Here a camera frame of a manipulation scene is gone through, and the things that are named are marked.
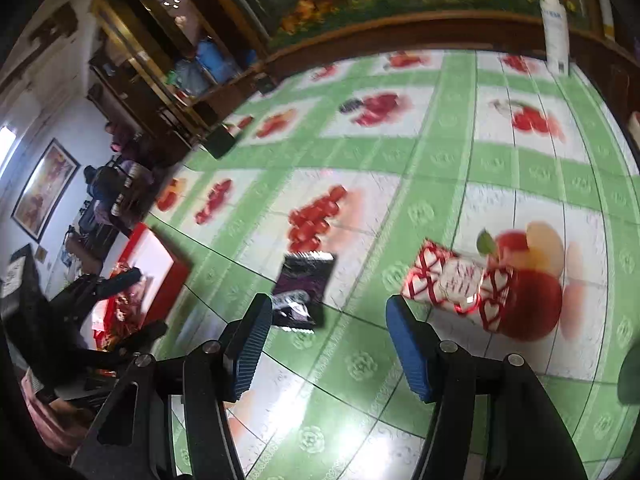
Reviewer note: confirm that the framed wall painting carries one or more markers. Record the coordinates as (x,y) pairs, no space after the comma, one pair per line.
(44,189)

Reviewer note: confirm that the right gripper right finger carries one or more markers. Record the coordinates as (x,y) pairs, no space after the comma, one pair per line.
(525,435)

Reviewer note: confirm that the white spray bottle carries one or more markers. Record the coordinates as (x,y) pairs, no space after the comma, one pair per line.
(556,36)

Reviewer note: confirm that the person in dark coat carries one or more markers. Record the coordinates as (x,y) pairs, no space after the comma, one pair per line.
(106,183)

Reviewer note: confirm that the black purple snack packet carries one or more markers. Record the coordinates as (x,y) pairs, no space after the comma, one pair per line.
(297,296)

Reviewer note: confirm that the small black box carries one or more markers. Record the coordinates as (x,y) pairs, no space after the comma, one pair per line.
(265,83)

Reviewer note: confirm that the red white tray box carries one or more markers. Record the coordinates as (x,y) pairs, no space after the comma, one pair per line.
(163,273)

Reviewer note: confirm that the blue thermos jug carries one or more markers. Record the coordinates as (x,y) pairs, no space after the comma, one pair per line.
(222,69)

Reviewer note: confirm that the pink sleeve forearm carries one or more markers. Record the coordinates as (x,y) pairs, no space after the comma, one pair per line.
(61,425)

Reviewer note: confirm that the grey flashlight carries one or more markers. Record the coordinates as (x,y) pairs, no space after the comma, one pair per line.
(628,385)

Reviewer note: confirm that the grey thermos jug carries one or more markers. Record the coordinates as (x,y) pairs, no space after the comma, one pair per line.
(191,78)

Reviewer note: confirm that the red white heart packet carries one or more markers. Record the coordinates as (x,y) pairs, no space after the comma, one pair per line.
(459,285)

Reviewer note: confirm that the black cylindrical container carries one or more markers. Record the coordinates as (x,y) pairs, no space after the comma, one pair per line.
(219,141)

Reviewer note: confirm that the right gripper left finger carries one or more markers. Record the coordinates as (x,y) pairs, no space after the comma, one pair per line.
(131,437)

